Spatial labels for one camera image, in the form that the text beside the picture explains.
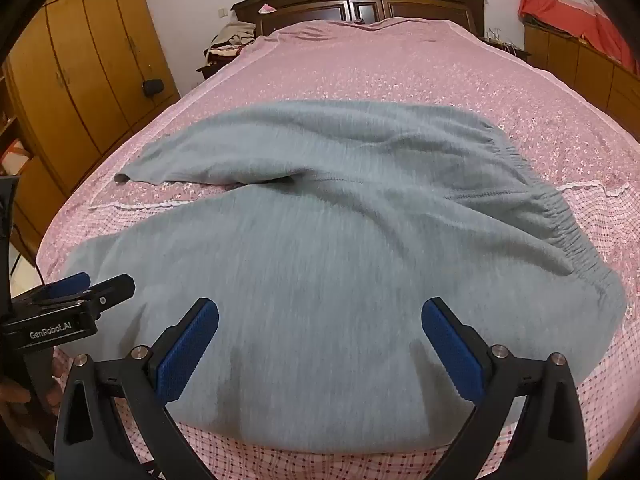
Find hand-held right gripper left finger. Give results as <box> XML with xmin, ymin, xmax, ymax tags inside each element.
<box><xmin>52</xmin><ymin>297</ymin><xmax>221</xmax><ymax>480</ymax></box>

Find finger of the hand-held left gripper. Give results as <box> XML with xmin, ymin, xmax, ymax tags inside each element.
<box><xmin>15</xmin><ymin>271</ymin><xmax>92</xmax><ymax>307</ymax></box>
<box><xmin>27</xmin><ymin>275</ymin><xmax>137</xmax><ymax>318</ymax></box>

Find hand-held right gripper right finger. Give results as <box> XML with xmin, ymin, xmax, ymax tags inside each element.
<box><xmin>421</xmin><ymin>297</ymin><xmax>588</xmax><ymax>480</ymax></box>

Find grey pants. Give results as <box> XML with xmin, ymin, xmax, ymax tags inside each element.
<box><xmin>62</xmin><ymin>100</ymin><xmax>628</xmax><ymax>453</ymax></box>

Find person's left hand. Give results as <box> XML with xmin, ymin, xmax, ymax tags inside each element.
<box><xmin>0</xmin><ymin>375</ymin><xmax>33</xmax><ymax>428</ymax></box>

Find orange wooden wardrobe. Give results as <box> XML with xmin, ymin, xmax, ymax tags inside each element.
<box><xmin>0</xmin><ymin>0</ymin><xmax>182</xmax><ymax>261</ymax></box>

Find pile of clothes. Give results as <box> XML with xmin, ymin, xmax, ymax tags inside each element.
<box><xmin>196</xmin><ymin>21</ymin><xmax>258</xmax><ymax>78</ymax></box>

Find pink floral bedspread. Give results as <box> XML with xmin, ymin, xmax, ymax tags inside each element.
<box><xmin>35</xmin><ymin>16</ymin><xmax>640</xmax><ymax>480</ymax></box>

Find orange wooden cabinet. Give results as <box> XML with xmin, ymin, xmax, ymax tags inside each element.
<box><xmin>522</xmin><ymin>22</ymin><xmax>640</xmax><ymax>131</ymax></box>

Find red and white curtain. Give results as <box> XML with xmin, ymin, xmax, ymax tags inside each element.
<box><xmin>517</xmin><ymin>0</ymin><xmax>640</xmax><ymax>73</ymax></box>

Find thin metal wire rack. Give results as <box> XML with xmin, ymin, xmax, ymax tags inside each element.
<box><xmin>487</xmin><ymin>27</ymin><xmax>531</xmax><ymax>61</ymax></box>

